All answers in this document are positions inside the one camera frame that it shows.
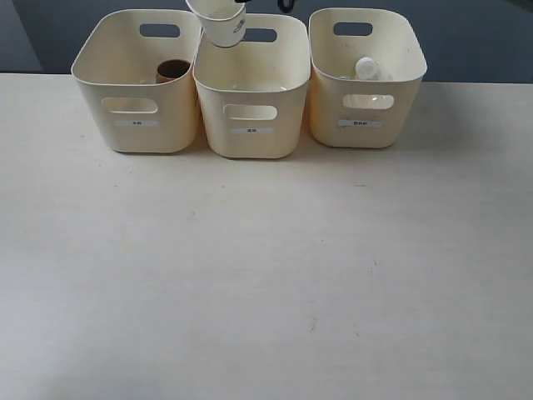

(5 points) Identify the white paper cup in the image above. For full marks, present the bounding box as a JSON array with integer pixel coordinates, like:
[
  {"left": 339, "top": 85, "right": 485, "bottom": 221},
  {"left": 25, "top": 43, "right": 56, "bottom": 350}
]
[{"left": 186, "top": 0, "right": 247, "bottom": 48}]

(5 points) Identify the brown wooden cup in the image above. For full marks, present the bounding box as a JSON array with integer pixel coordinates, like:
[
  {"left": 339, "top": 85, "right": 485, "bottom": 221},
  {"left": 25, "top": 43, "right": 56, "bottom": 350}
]
[{"left": 156, "top": 59, "right": 191, "bottom": 83}]

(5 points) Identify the clear plastic bottle white cap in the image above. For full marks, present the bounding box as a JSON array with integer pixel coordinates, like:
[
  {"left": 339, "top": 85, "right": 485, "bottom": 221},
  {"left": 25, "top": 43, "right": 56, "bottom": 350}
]
[{"left": 342, "top": 57, "right": 394, "bottom": 110}]

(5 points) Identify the middle cream plastic bin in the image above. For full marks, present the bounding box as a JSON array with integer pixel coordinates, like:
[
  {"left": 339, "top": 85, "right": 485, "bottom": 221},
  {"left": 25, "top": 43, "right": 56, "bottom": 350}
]
[{"left": 193, "top": 13, "right": 311, "bottom": 159}]

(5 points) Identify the cream plastic bin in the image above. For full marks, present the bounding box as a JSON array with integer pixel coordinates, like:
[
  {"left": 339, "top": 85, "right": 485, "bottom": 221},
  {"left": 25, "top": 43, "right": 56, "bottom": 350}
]
[
  {"left": 308, "top": 7, "right": 427, "bottom": 148},
  {"left": 193, "top": 13, "right": 311, "bottom": 159},
  {"left": 71, "top": 9, "right": 202, "bottom": 153}
]

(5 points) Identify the left cream plastic bin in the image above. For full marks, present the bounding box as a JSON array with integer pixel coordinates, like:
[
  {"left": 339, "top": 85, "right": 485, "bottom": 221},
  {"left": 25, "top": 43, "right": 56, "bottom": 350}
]
[{"left": 71, "top": 9, "right": 202, "bottom": 153}]

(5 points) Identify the right cream plastic bin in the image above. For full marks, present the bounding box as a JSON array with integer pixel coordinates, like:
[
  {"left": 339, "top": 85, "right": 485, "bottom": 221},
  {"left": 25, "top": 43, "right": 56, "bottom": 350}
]
[{"left": 308, "top": 7, "right": 427, "bottom": 148}]

